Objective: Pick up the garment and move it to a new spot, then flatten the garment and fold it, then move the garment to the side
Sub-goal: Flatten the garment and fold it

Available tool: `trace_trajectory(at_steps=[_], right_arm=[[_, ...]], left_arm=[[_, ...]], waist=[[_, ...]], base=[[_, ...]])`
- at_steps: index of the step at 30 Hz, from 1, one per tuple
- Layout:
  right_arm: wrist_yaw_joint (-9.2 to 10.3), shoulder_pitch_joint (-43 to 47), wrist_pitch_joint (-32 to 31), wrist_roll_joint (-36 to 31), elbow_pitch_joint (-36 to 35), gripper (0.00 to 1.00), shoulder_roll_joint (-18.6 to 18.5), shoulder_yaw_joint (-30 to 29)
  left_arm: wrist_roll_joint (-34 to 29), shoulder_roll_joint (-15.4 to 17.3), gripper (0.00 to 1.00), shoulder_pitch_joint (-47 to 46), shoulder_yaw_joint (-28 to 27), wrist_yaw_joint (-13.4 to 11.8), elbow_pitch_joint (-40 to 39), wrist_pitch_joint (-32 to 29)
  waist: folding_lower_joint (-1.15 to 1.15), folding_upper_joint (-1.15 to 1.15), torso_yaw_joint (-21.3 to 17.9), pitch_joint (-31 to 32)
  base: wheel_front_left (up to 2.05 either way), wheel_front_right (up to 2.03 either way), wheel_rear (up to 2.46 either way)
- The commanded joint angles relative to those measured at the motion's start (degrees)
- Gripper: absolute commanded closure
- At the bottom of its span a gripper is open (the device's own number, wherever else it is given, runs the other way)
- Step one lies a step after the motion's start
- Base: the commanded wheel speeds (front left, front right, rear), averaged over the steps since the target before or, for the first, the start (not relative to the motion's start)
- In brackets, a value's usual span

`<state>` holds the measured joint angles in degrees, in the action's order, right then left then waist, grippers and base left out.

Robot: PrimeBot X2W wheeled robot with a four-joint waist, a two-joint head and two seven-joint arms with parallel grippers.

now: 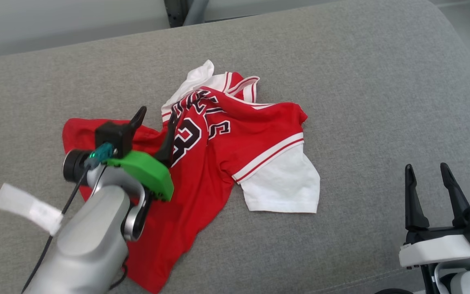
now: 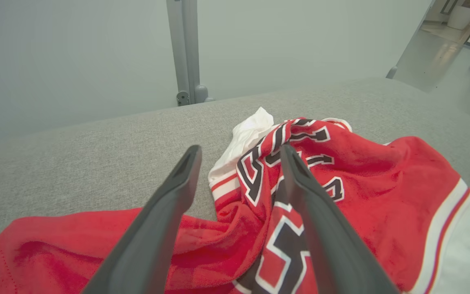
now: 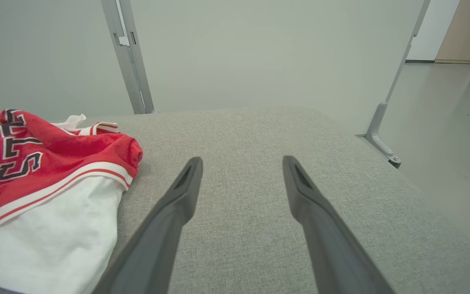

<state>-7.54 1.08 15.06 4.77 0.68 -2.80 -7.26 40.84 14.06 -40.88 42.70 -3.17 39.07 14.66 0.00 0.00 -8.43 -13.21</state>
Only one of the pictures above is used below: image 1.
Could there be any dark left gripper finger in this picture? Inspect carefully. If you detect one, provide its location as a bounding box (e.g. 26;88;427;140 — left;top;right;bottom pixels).
153;110;178;168
129;106;148;132

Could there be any red jersey with white sleeves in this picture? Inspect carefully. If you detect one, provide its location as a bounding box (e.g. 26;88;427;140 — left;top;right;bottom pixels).
62;60;321;294

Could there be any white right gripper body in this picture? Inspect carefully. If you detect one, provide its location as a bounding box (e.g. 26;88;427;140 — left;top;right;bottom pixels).
399;226;470;268

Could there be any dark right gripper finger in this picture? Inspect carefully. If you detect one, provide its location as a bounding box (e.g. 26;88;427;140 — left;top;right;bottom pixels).
440;163;470;227
405;164;429;231

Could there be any black left camera cable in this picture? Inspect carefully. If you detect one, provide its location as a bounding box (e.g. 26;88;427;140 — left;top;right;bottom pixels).
22;163;93;294

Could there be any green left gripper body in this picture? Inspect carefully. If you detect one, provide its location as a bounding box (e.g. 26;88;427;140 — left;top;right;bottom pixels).
106;150;175;202

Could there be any black hinge bracket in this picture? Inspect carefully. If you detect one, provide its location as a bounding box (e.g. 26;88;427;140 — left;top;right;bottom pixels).
164;0;187;28

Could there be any teal cable connector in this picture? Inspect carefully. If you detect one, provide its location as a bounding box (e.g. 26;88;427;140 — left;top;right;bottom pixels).
83;143;115;170

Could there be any white cable label tag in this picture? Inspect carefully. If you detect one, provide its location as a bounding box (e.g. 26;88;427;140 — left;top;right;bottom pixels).
0;183;63;236

